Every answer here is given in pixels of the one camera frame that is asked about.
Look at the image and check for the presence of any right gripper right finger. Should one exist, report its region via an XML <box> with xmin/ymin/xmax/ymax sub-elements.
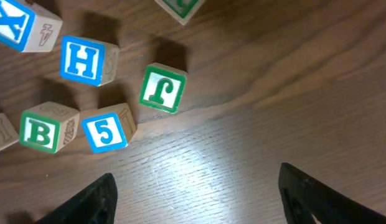
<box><xmin>278</xmin><ymin>162</ymin><xmax>386</xmax><ymax>224</ymax></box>

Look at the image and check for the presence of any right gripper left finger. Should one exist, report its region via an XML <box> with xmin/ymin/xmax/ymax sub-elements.
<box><xmin>36</xmin><ymin>173</ymin><xmax>118</xmax><ymax>224</ymax></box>

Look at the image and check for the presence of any blue 5 block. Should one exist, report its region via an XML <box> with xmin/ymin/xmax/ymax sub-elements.
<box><xmin>81</xmin><ymin>103</ymin><xmax>137</xmax><ymax>154</ymax></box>

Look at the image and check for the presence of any green B block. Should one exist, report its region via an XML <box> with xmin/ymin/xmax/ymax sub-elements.
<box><xmin>19</xmin><ymin>101</ymin><xmax>80</xmax><ymax>154</ymax></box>

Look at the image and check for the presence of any blue P block centre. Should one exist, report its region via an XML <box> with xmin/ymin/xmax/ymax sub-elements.
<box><xmin>0</xmin><ymin>113</ymin><xmax>19</xmax><ymax>151</ymax></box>

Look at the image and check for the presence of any green J block right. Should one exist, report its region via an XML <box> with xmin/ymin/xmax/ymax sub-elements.
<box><xmin>139</xmin><ymin>63</ymin><xmax>188</xmax><ymax>114</ymax></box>

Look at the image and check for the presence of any blue H block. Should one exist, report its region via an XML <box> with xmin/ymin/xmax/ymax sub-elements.
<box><xmin>60</xmin><ymin>36</ymin><xmax>120</xmax><ymax>86</ymax></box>

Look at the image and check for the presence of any blue X block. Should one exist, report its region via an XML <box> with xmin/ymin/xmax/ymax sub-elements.
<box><xmin>0</xmin><ymin>0</ymin><xmax>63</xmax><ymax>52</ymax></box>

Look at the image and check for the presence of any green R block right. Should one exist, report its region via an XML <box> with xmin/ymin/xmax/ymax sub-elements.
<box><xmin>155</xmin><ymin>0</ymin><xmax>205</xmax><ymax>26</ymax></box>

